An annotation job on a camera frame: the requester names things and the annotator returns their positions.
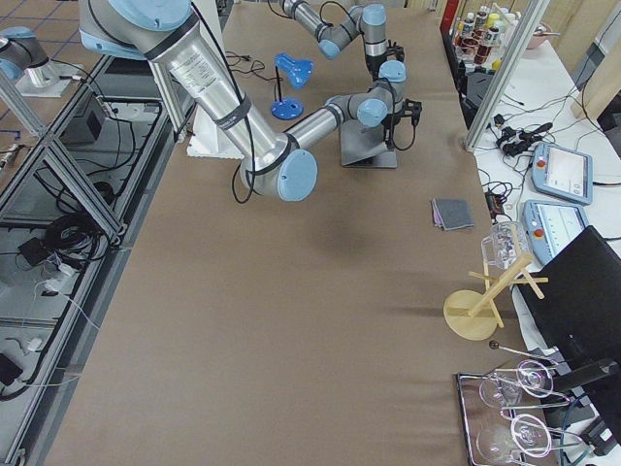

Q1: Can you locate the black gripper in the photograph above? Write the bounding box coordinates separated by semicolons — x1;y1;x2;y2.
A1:
365;53;387;81
381;109;405;149

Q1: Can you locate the grey laptop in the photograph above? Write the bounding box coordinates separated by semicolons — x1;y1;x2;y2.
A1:
340;120;398;169

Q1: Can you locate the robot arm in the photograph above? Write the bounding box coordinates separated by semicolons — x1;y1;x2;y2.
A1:
79;1;408;202
278;1;388;80

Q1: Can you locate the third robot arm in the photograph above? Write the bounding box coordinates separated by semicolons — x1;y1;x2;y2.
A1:
1;26;73;98

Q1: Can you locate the blue desk lamp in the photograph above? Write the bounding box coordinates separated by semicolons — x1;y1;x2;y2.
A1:
271;52;314;120

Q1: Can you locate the bottle rack with bottles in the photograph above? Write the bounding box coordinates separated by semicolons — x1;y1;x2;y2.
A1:
449;1;521;72

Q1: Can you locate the folded grey cloth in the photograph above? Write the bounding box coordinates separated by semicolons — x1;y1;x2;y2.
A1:
431;198;474;231

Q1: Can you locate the clear glass mug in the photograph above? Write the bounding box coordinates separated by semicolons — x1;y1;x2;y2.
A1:
481;221;531;270

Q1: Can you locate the far teach pendant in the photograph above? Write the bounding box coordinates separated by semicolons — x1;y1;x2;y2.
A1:
531;143;594;206

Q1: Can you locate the teach pendant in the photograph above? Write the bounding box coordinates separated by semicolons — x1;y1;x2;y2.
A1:
522;200;589;265
531;143;594;206

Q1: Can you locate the near teach pendant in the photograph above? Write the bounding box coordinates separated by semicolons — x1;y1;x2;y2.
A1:
522;200;589;265

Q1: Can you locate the wooden cup stand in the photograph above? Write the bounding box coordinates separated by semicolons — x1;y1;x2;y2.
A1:
443;252;548;341

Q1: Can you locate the black monitor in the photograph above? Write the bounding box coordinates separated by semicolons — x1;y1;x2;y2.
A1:
516;225;620;369

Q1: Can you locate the upper wine glass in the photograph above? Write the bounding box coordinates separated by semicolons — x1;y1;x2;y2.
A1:
478;359;553;408

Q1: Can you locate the wine glass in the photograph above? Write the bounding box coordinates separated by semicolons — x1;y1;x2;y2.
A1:
475;414;552;465
478;359;553;408

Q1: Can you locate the lower wine glass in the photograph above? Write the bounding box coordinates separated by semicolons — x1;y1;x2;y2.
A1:
475;414;552;465

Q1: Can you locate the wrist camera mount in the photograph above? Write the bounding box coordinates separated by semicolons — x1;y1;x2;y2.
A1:
385;40;405;62
401;98;422;128

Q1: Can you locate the black lamp power cable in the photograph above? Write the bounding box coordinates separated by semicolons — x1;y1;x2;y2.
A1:
225;50;278;83

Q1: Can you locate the right braided black cable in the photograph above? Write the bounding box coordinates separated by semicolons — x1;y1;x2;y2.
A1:
188;0;258;204

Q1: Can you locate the aluminium frame post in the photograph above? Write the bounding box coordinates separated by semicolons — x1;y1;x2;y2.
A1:
463;0;550;153

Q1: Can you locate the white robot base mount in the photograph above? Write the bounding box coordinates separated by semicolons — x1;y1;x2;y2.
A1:
186;107;244;160

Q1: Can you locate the metal wire glass rack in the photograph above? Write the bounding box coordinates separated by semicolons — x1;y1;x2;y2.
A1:
455;356;583;465

